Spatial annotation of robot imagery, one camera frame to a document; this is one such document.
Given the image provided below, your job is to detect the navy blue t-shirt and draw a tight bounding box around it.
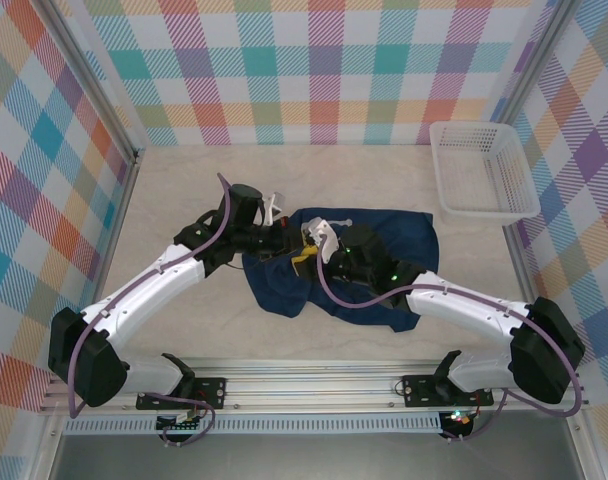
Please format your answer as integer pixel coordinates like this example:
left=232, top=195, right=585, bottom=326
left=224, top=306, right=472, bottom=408
left=241, top=206, right=440, bottom=334

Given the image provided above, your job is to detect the white plastic mesh basket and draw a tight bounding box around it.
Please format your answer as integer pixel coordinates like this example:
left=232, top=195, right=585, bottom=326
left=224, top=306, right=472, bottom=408
left=428, top=121, right=542, bottom=227

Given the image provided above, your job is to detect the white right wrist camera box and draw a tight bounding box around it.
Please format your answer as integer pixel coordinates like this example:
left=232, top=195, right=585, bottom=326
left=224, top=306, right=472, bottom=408
left=303, top=217, right=339, bottom=264

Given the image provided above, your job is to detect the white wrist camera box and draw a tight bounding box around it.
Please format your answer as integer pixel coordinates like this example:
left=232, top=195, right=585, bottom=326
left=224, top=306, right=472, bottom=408
left=303, top=217, right=339, bottom=264
left=262, top=192, right=286, bottom=225

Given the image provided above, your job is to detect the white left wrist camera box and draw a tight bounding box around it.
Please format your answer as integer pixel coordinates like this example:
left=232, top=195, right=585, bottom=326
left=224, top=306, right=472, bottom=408
left=262, top=192, right=286, bottom=225

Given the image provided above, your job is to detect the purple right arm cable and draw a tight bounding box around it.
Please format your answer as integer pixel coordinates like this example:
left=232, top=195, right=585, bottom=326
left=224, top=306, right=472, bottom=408
left=317, top=234, right=585, bottom=444

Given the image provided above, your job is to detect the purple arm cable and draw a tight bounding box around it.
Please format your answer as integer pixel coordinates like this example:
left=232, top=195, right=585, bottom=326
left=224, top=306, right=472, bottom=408
left=317, top=234, right=585, bottom=444
left=68, top=172, right=233, bottom=449

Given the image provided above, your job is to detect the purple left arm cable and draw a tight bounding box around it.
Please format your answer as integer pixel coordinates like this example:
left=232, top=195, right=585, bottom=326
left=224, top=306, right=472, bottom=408
left=68, top=172, right=233, bottom=449

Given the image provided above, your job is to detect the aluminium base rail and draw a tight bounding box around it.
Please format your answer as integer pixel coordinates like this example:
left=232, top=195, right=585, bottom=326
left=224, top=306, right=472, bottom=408
left=38, top=355, right=591, bottom=416

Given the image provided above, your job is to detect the white slotted cable duct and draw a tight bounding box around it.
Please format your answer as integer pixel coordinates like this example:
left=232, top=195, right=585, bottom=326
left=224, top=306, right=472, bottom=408
left=63, top=412, right=443, bottom=435

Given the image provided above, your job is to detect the aluminium upright post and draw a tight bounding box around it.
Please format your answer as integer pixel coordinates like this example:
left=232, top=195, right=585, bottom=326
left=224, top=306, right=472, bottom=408
left=487, top=0, right=578, bottom=126
left=42, top=0, right=148, bottom=166

